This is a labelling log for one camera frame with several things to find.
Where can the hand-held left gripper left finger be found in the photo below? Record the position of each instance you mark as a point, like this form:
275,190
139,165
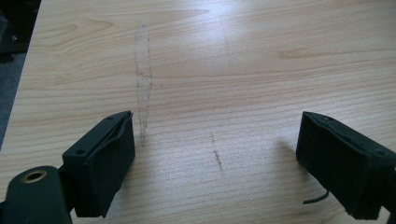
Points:
102,168

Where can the dark stand base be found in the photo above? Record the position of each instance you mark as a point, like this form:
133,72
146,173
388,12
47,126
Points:
14,25

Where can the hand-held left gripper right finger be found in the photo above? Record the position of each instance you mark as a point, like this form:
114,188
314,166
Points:
342,168

